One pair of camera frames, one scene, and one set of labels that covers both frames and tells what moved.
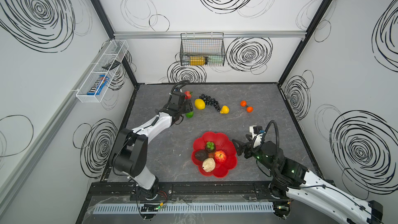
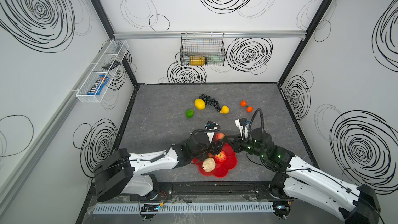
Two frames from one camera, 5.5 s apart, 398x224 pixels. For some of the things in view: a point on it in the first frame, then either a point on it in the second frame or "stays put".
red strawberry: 188,94 → 218,136
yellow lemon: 199,103 stays put
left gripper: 185,106 → 210,149
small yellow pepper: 225,110 stays put
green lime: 189,114 stays put
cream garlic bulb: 209,165 stays put
